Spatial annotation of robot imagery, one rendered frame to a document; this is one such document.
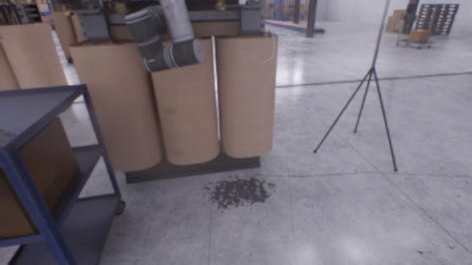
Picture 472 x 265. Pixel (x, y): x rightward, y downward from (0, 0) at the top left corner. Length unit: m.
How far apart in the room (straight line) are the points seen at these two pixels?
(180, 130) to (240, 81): 0.53
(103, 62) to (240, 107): 0.87
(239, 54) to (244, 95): 0.27
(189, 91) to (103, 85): 0.51
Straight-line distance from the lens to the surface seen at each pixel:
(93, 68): 1.58
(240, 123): 1.63
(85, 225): 1.71
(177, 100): 1.53
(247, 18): 1.50
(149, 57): 1.13
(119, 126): 1.67
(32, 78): 3.74
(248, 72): 1.51
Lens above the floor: 1.25
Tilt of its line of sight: 26 degrees down
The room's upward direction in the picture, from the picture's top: 1 degrees counter-clockwise
